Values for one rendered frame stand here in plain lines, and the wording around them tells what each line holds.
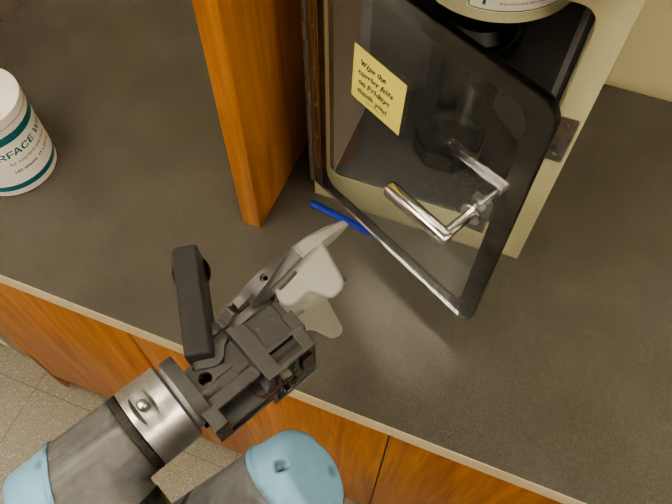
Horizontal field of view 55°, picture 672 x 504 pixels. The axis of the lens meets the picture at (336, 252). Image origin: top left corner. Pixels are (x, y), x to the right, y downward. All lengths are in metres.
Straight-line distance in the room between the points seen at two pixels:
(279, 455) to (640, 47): 0.95
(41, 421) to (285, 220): 1.19
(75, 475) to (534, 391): 0.57
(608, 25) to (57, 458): 0.60
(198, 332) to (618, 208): 0.70
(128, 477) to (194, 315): 0.14
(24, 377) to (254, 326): 1.52
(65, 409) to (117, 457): 1.42
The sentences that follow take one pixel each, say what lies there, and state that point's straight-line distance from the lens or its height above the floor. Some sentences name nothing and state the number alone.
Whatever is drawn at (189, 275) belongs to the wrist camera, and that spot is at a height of 1.23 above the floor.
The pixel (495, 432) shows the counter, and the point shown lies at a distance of 0.86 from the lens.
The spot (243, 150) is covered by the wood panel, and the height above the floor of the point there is 1.12.
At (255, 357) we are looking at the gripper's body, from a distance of 0.56.
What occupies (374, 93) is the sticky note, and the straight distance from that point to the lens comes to 0.69.
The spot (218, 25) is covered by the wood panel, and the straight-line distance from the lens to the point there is 0.69.
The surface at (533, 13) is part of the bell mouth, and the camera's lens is 0.70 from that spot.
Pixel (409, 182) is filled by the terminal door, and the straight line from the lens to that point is 0.73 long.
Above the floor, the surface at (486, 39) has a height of 1.25.
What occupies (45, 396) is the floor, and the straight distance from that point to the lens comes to 2.01.
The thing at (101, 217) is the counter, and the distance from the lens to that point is 1.04.
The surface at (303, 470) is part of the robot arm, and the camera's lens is 0.48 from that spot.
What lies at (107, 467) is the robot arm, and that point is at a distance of 0.56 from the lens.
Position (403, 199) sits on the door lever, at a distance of 0.67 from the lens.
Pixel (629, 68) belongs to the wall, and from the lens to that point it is 1.25.
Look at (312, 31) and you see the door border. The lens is 0.74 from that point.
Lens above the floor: 1.75
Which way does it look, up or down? 60 degrees down
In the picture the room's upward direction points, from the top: straight up
